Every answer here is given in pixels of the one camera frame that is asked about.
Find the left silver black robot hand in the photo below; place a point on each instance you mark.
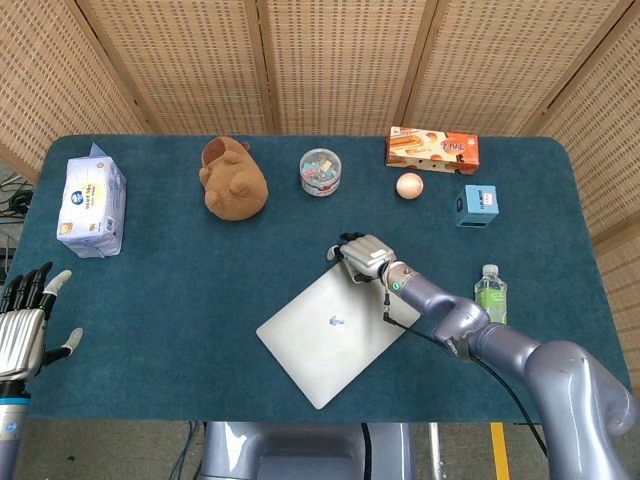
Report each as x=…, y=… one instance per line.
x=20, y=345

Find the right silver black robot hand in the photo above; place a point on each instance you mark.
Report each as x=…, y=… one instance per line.
x=367, y=255

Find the silver laptop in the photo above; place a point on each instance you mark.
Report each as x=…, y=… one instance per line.
x=310, y=350

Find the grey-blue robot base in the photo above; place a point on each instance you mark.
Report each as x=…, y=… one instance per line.
x=300, y=450

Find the pink ball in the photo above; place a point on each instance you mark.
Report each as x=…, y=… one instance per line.
x=410, y=186

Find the clear jar of binder clips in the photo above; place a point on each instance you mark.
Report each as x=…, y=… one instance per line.
x=321, y=172

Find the small blue box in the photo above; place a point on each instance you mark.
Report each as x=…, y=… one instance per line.
x=477, y=205

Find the orange snack box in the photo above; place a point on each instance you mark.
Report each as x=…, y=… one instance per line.
x=430, y=150

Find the clear bottle with green label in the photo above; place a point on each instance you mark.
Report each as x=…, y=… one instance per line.
x=490, y=287

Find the brown plush toy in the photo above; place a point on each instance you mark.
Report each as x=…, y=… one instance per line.
x=235, y=190

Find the white blue tissue pack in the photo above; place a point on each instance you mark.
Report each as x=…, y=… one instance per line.
x=90, y=200

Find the blue felt table cover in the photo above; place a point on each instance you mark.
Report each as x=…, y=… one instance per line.
x=200, y=300

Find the white table leg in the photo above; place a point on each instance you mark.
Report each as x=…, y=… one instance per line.
x=435, y=450

